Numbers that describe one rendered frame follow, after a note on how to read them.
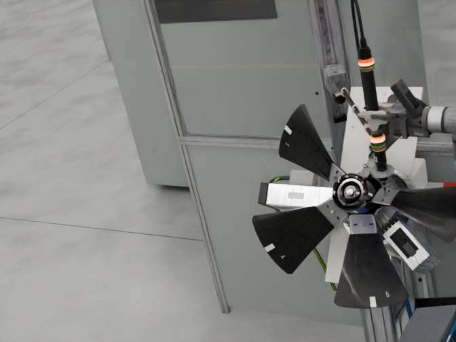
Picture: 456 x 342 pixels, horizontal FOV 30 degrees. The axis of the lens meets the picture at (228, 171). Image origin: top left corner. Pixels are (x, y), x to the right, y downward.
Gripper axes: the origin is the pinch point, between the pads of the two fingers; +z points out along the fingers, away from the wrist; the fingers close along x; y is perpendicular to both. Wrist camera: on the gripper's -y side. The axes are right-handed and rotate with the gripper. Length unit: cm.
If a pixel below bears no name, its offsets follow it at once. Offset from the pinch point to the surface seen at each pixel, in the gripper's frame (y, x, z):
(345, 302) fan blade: 52, -26, 2
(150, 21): -5, 65, 127
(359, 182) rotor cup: 23.5, -2.9, 3.7
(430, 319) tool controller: 23, -62, -40
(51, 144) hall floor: 154, 225, 395
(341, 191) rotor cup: 25.6, -5.6, 8.7
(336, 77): 10, 46, 32
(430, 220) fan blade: 31.9, -6.8, -19.6
